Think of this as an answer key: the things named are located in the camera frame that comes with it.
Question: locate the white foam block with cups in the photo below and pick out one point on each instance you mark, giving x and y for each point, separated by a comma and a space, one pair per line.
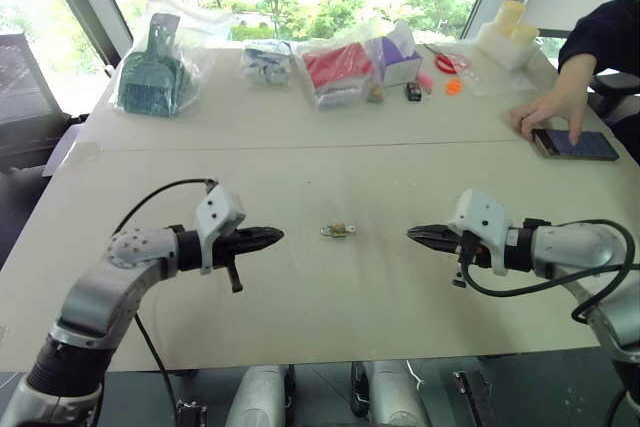
510, 32

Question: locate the silver rounded robot leg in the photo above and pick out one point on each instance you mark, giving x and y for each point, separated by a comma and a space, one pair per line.
395, 394
260, 397

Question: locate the red box in plastic bag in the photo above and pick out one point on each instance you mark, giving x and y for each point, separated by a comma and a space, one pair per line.
337, 69

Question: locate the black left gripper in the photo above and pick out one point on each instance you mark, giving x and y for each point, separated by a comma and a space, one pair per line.
227, 246

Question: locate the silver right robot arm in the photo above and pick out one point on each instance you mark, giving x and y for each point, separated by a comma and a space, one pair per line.
570, 249

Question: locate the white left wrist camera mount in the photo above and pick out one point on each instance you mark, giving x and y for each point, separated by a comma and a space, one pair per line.
218, 209

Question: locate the small black box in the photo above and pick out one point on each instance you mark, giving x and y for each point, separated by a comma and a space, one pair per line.
414, 92

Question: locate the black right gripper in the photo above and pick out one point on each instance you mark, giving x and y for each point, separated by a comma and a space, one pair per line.
467, 247

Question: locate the bag of white blue items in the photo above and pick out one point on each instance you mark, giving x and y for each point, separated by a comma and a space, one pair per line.
267, 63

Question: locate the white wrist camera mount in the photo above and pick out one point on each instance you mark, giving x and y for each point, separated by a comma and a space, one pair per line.
218, 209
482, 217

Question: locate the person's bare hand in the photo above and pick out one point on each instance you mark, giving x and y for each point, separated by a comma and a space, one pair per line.
555, 107

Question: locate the small metal clip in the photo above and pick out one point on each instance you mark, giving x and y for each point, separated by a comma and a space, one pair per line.
334, 230

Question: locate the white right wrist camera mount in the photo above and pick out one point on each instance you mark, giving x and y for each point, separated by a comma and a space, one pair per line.
482, 217

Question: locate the clear empty plastic bag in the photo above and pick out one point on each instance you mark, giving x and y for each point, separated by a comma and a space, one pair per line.
482, 82

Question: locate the purple and white box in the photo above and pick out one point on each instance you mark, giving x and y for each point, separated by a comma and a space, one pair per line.
397, 59

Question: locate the black metal bracket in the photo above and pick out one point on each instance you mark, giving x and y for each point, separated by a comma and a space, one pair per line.
191, 414
472, 399

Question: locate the green dustpan in plastic bag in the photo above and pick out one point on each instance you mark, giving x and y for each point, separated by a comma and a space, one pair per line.
150, 77

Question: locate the orange plastic rings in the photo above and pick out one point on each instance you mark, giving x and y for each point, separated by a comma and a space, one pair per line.
455, 88

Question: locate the black office chair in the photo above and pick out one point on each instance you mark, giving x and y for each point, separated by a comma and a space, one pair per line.
617, 97

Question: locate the person's dark sleeved forearm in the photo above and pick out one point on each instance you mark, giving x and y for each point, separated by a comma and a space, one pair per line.
605, 32

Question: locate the dark smartphone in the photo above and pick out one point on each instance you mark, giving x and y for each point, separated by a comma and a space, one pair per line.
575, 144

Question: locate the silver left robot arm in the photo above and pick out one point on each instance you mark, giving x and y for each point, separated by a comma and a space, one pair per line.
95, 292

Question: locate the small pink object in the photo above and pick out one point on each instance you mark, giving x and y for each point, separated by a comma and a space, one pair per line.
426, 84

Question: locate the small brown trinket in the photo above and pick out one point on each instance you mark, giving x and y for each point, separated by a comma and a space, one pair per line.
376, 94

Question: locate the black mesh chair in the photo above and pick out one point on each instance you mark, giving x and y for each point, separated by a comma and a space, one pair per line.
25, 97

